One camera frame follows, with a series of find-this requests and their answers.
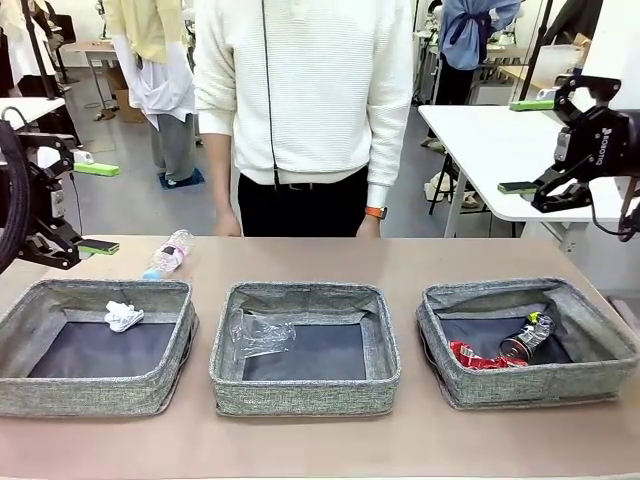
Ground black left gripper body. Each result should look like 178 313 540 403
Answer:
24 167 66 236

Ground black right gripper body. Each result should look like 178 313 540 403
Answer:
552 107 640 179

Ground white paper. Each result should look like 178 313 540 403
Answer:
103 300 145 334

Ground clear bottle with blue cap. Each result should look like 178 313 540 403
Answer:
142 228 196 281

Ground black and purple drink can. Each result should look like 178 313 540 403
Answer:
499 310 557 362

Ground crushed red drink can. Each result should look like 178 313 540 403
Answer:
448 339 529 371

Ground person's right forearm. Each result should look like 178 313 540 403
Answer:
204 132 236 219

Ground person's right hand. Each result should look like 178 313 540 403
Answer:
213 209 244 238

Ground translucent plastic box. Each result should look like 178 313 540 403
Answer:
539 43 586 89

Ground hanging black jacket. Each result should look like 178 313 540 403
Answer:
544 0 601 44

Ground brown cardboard box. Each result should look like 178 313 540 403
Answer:
112 67 146 124

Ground black stand pole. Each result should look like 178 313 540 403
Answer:
22 0 57 101
517 0 555 110

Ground light wood desk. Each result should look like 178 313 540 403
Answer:
499 63 556 101

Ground grey trousers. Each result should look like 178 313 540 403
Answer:
149 112 199 185

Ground blue floor mat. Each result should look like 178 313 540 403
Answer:
158 169 206 190

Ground large white table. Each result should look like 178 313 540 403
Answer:
418 103 640 257

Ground white hanging shirt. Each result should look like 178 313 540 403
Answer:
112 32 197 132

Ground white cloth bag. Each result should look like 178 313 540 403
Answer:
424 169 459 202

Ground person in white blouse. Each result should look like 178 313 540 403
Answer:
0 0 81 146

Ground black office chair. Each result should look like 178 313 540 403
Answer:
47 13 76 46

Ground yellow cardigan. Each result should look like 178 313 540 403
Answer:
102 0 184 64

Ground grey fabric basket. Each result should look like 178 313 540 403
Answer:
208 281 402 418
0 278 200 419
415 277 640 412

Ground black belt with buckle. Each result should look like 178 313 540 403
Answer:
238 174 369 193

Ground person in white sweater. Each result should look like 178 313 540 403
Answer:
192 0 415 239

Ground black floor cable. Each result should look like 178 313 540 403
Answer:
69 172 85 236

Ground right arm black cable sleeve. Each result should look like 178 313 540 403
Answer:
587 174 640 244

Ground thin black cord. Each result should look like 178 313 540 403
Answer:
260 0 280 186

